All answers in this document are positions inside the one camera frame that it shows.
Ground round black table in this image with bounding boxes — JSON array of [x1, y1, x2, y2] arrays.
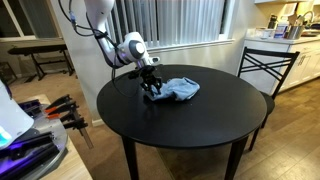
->
[[96, 64, 268, 180]]

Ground kitchen faucet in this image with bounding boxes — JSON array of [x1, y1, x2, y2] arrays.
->
[[298, 10, 316, 28]]

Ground black piano keyboard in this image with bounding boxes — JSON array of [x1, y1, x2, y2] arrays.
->
[[7, 44, 68, 56]]

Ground black bottle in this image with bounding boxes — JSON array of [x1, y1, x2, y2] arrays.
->
[[267, 14, 278, 30]]

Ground white vertical window blinds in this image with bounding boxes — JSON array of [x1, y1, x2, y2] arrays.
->
[[105, 0, 228, 53]]

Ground white blue container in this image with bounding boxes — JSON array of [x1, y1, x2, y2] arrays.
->
[[273, 23, 288, 40]]

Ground blue knitted cloth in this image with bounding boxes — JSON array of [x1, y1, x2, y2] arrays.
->
[[143, 76, 201, 102]]

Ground white window frame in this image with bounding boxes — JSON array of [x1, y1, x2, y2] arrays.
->
[[103, 0, 236, 60]]

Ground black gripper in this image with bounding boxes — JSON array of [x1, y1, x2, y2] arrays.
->
[[128, 65, 164, 97]]

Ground black aluminium rail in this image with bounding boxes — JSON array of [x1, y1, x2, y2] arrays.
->
[[0, 131, 55, 158], [0, 143, 61, 180]]

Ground white cup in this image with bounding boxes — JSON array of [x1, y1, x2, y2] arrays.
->
[[260, 29, 275, 40]]

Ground metal pot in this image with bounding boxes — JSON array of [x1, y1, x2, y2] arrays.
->
[[287, 24, 305, 41]]

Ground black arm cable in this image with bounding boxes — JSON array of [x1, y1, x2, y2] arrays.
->
[[58, 0, 141, 98]]

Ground white kitchen counter cabinet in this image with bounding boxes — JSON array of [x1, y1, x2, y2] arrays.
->
[[239, 34, 320, 96]]

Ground black clamp orange handle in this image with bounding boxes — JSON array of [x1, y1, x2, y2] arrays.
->
[[44, 101, 80, 120]]

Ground black bar clamp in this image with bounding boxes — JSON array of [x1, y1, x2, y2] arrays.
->
[[61, 108, 95, 150]]

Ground light wooden mounting table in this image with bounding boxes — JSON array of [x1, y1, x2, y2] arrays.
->
[[16, 93, 94, 180]]

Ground black keyboard stand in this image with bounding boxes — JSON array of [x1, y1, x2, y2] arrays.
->
[[24, 49, 76, 83]]

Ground black metal chair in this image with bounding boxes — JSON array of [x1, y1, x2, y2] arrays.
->
[[237, 46, 301, 152]]

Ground round metal base plate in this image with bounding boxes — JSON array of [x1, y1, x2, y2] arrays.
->
[[0, 103, 69, 180]]

